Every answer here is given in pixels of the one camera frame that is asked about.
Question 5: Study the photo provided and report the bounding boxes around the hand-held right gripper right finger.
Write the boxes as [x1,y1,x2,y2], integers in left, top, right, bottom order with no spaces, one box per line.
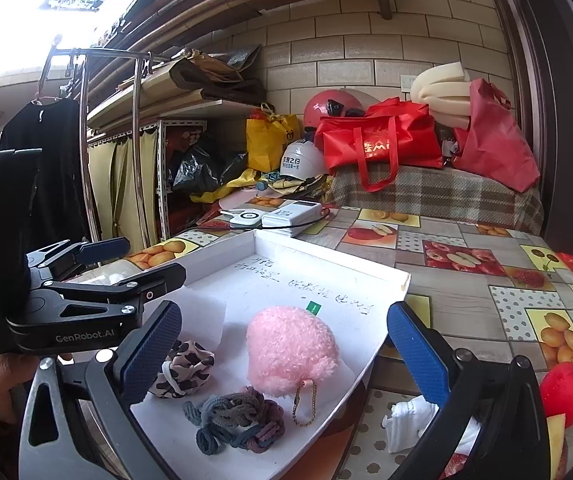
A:
[387,301,552,480]

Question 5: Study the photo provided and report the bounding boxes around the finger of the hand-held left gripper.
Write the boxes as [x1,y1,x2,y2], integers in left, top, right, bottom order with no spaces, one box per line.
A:
[25,236,132,284]
[14,261,188,322]

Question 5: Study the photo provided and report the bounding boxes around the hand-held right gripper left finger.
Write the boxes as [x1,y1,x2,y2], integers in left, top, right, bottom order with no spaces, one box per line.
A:
[19,300,183,480]

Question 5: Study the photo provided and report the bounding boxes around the leopard print scrunchie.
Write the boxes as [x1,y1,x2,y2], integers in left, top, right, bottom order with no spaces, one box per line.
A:
[147,340,216,400]

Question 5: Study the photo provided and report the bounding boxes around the white fluffy cloth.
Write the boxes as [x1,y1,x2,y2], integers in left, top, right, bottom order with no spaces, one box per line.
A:
[384,394,482,457]

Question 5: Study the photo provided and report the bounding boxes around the braided multicolour hair ties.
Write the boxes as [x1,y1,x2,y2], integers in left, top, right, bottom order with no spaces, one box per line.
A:
[182,386,286,457]

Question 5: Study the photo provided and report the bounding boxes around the pink plush ball keychain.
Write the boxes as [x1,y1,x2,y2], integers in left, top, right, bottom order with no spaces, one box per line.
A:
[245,305,340,429]

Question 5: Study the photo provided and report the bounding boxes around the white cardboard tray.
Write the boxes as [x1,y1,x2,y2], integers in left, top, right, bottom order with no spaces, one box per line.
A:
[131,230,411,480]

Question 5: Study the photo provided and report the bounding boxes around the red plush apple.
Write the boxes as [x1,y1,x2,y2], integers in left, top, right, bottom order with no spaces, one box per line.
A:
[539,362,573,428]

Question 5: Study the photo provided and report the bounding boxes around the yellow sponge wedge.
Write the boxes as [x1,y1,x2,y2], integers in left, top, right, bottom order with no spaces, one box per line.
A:
[547,414,568,480]

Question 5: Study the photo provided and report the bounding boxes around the person's left hand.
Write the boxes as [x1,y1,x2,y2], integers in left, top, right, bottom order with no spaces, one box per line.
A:
[0,356,40,412]

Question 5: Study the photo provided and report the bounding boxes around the black hanging garment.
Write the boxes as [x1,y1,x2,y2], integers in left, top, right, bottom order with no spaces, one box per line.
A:
[0,97,90,261]

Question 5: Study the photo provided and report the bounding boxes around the yellow shelf curtain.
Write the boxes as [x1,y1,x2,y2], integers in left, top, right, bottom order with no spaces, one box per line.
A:
[89,130,162,257]

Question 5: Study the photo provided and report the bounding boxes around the metal clothes rack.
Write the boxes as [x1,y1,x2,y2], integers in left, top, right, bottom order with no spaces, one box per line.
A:
[36,35,167,241]

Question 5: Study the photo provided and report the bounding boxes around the white metal shelf unit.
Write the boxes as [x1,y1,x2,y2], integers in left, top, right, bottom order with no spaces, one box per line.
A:
[86,65,254,243]

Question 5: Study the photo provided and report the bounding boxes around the black plastic bag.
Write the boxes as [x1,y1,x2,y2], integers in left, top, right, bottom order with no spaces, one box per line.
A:
[172,132,247,194]

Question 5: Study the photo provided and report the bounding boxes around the white round-marked charger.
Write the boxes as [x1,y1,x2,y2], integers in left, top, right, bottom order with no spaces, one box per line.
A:
[229,208,272,228]

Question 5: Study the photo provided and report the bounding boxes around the plaid covered bench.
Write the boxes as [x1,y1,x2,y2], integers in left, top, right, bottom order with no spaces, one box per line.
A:
[329,162,545,237]

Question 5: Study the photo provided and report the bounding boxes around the yellow shopping bag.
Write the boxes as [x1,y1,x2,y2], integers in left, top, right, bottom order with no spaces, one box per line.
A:
[245,105,301,173]

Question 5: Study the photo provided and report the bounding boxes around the brown paper bags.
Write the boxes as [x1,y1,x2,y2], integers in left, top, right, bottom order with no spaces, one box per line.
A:
[169,45,267,107]

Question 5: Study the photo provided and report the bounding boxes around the red glossy tote bag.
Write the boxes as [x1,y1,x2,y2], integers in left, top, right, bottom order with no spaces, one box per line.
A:
[314,97,445,192]

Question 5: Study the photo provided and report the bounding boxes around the white helmet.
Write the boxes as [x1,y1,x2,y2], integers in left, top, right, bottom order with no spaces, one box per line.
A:
[280,139,328,181]

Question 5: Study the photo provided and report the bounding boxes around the red nonwoven bag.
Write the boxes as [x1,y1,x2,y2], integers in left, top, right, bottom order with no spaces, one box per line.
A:
[451,77,541,193]

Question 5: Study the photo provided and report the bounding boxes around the red helmet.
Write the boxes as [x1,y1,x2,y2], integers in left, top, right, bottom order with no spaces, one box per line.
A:
[303,87,367,131]

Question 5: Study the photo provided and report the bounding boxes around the cream foam rolls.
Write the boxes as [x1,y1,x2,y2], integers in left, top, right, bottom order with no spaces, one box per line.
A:
[411,60,472,128]

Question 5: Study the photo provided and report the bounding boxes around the dark brown panel door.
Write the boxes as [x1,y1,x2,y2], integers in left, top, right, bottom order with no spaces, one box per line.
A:
[481,0,573,286]

